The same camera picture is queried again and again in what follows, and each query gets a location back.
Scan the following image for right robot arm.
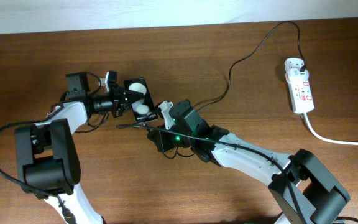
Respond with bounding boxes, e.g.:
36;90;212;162
147;100;350;223

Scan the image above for black smartphone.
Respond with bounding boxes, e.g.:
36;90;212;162
124;77;158;123

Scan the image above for white power strip cord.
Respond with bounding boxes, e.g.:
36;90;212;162
300;112;358;148

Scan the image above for white USB charger adapter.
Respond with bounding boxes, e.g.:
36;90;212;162
284;58;309;81

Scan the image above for white power strip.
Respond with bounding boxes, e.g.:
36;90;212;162
285;68;314;114

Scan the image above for black charging cable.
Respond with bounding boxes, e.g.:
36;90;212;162
154;20;307;160

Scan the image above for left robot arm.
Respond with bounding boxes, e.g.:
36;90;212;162
14;71;148;223

